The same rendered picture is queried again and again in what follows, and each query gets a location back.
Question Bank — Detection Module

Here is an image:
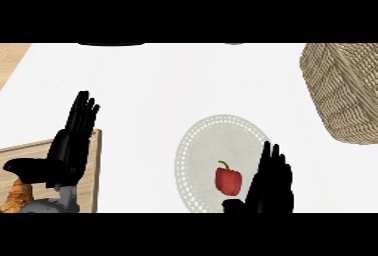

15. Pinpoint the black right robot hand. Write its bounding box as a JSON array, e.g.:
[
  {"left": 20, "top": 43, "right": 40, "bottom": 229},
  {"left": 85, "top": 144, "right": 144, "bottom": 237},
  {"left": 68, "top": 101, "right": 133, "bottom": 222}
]
[{"left": 222, "top": 140, "right": 296, "bottom": 214}]

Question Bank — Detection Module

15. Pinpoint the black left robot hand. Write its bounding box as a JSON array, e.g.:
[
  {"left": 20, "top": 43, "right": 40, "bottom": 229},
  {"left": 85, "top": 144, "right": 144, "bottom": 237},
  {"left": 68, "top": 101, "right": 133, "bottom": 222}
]
[{"left": 2, "top": 90, "right": 102, "bottom": 189}]

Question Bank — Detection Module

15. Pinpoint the red bell pepper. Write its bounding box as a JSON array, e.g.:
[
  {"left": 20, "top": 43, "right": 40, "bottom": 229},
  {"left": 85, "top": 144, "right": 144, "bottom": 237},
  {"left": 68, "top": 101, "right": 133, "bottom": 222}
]
[{"left": 214, "top": 160, "right": 244, "bottom": 197}]

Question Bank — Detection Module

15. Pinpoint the round pale grey placemat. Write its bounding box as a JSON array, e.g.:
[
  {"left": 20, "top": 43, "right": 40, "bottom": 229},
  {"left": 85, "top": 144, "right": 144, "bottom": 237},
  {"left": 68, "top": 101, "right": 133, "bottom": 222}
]
[{"left": 175, "top": 114, "right": 272, "bottom": 214}]

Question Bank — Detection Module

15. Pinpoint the tan wicker basket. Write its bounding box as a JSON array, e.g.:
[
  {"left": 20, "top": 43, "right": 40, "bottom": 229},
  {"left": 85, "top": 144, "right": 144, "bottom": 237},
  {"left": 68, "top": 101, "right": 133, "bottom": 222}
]
[{"left": 299, "top": 42, "right": 378, "bottom": 146}]

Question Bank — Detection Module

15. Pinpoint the pale wooden cutting board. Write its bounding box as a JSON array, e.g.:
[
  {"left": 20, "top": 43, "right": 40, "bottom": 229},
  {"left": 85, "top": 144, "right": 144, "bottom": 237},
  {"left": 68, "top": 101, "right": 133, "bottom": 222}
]
[{"left": 0, "top": 128, "right": 104, "bottom": 214}]

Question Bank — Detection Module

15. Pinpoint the golden brown croissant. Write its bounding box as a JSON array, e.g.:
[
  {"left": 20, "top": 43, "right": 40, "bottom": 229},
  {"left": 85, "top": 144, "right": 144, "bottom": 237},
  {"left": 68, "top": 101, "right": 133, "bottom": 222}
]
[{"left": 0, "top": 177, "right": 36, "bottom": 214}]

